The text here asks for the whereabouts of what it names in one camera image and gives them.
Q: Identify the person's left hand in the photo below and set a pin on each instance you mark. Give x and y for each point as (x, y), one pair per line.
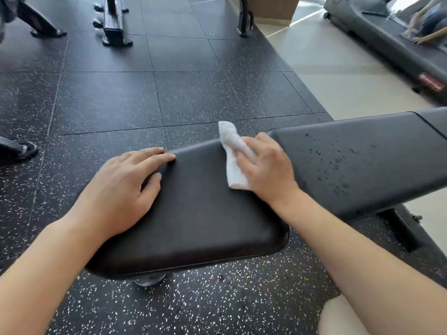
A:
(111, 195)

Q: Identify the person's right hand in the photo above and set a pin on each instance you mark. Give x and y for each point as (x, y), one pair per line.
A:
(270, 170)

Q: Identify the person's right fingers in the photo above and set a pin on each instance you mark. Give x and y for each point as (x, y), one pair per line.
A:
(249, 160)

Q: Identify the person's left thumb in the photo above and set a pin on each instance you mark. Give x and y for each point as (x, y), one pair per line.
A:
(152, 184)

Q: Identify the person's left middle finger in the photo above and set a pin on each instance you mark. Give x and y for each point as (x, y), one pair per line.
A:
(143, 153)

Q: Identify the white cleaning cloth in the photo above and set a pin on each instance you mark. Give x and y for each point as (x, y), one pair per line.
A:
(231, 143)

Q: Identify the black bench seat pad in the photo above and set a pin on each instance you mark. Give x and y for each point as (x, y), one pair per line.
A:
(202, 219)

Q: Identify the person's left forearm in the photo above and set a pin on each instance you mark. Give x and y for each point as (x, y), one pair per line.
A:
(38, 272)

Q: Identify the person's right forearm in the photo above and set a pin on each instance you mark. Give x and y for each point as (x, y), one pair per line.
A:
(352, 261)

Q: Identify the grey bench foot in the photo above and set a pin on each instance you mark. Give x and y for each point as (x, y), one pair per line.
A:
(150, 279)

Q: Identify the black bench back pad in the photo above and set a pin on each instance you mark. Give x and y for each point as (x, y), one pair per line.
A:
(349, 163)

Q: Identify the black equipment foot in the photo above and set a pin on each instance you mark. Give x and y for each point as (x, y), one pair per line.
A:
(17, 148)

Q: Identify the black weight rack base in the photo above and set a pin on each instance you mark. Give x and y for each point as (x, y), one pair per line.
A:
(113, 27)

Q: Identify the black machine upright leg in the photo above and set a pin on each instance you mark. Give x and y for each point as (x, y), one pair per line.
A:
(244, 17)

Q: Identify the brown wooden cabinet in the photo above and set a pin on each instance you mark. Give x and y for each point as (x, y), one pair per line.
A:
(276, 6)

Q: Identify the black slanted equipment leg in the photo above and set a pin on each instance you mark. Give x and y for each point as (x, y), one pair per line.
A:
(40, 22)

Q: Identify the grey treadmill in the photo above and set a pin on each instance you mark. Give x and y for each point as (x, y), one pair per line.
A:
(377, 34)

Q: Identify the person's leg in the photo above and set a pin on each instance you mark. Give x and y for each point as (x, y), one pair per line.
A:
(340, 317)

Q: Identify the black bench frame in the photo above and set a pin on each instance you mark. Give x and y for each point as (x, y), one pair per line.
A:
(401, 230)

